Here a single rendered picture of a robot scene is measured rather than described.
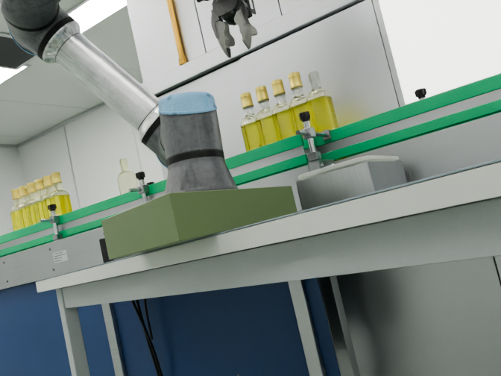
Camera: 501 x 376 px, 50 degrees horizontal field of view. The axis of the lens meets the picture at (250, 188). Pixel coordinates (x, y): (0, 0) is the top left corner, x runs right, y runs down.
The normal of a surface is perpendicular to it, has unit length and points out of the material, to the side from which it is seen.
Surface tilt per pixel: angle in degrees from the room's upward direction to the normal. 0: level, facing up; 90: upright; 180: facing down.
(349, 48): 90
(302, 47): 90
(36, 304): 90
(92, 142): 90
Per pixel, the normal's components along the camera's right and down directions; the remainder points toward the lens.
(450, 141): -0.55, 0.04
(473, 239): -0.76, 0.11
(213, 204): 0.62, -0.22
